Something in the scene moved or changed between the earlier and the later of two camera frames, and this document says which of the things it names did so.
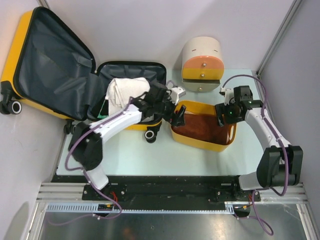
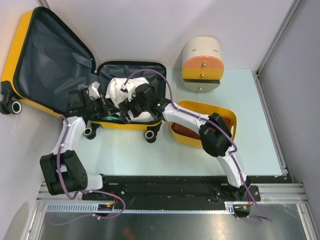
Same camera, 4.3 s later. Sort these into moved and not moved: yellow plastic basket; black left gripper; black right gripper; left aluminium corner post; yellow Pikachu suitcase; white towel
Moved: black right gripper; black left gripper
Not moved: left aluminium corner post; yellow Pikachu suitcase; white towel; yellow plastic basket
